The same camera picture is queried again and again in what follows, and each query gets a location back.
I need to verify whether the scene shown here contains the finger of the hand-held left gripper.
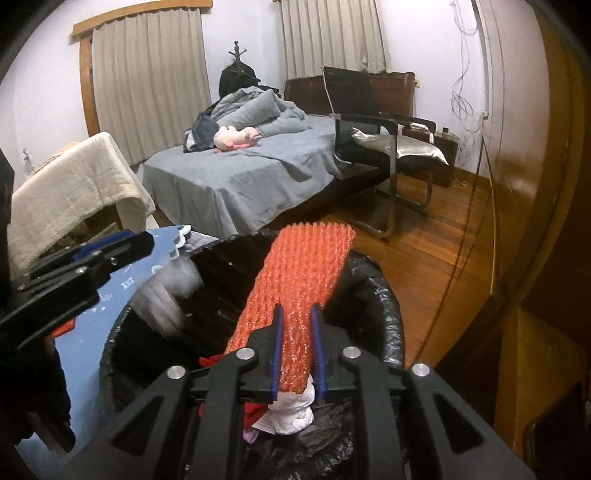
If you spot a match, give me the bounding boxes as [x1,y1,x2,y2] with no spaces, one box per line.
[16,230,156,290]
[0,262,112,350]

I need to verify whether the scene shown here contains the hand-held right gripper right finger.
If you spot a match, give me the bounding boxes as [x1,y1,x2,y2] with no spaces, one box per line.
[309,305,539,480]

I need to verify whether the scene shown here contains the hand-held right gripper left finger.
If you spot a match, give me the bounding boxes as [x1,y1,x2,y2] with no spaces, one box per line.
[60,305,284,480]

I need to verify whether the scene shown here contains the white tissue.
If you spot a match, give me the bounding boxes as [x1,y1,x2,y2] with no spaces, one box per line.
[265,385,315,435]

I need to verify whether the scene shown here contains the black lined trash bin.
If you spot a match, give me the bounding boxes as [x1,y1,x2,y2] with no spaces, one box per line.
[99,233,407,480]

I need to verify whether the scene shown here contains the person's left forearm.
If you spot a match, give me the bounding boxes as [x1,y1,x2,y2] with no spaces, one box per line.
[0,337,77,455]

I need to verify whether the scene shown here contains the blue printed tablecloth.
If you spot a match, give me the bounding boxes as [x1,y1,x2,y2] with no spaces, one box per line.
[14,225,195,462]

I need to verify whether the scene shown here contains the grey cloth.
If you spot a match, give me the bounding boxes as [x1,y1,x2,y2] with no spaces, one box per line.
[178,233,218,254]

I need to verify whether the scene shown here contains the cream quilted blanket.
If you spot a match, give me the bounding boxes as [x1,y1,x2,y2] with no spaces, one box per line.
[7,132,157,273]

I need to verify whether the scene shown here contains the dark clothes pile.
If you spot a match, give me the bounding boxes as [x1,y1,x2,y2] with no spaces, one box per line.
[185,115,220,153]

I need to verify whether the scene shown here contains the bed with grey sheet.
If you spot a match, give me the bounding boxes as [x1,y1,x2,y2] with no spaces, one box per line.
[141,115,393,238]

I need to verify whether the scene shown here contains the pink plush toy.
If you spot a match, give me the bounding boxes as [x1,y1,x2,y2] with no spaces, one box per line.
[213,127,263,152]

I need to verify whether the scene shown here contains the wide beige curtain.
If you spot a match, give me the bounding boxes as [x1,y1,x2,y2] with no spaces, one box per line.
[90,7,214,164]

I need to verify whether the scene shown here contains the grey duvet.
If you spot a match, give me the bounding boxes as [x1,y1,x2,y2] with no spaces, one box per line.
[203,88,308,137]

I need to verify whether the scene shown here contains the black coat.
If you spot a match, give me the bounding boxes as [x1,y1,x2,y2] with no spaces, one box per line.
[218,65,259,100]

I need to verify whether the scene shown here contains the silver satin cushion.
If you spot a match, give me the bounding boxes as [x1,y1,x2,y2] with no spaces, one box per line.
[351,127,450,167]

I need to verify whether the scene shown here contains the wooden curtain pelmet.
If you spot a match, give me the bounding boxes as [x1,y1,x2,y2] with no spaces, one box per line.
[71,0,214,44]

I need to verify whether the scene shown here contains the wooden nightstand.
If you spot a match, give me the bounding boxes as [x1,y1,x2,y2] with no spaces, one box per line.
[402,124,460,189]

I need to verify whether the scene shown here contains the black cantilever chair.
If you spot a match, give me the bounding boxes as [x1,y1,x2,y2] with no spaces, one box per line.
[322,66,448,240]

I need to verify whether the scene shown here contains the yellow wooden door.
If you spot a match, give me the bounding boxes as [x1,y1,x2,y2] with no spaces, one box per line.
[406,0,591,480]

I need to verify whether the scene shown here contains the wooden headboard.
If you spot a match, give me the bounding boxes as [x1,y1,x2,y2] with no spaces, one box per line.
[283,71,416,116]

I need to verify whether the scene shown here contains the narrow beige curtain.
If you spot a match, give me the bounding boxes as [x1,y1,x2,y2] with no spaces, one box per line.
[277,0,392,81]

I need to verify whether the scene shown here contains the wooden window frame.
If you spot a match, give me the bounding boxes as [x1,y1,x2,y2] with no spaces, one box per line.
[78,39,100,137]

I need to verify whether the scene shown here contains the white wall cables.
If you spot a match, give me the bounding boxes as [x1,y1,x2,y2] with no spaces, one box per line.
[450,0,481,134]

